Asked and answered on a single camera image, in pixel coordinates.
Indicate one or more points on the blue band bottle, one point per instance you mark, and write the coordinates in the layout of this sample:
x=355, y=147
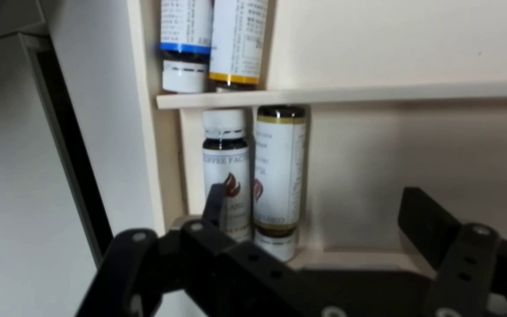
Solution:
x=184, y=45

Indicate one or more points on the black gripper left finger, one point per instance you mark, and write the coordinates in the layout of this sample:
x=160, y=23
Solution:
x=214, y=205

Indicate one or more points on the yellow band bottle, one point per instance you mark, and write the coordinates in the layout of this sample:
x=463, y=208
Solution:
x=237, y=41

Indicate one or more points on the flame logo bottle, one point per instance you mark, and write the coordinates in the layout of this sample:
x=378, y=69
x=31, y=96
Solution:
x=225, y=161

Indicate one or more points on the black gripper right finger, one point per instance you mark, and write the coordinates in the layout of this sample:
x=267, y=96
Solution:
x=426, y=224

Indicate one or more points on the white label bottle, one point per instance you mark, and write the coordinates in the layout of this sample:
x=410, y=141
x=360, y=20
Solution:
x=280, y=143

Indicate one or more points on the wooden tray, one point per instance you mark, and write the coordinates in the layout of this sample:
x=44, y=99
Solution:
x=397, y=94

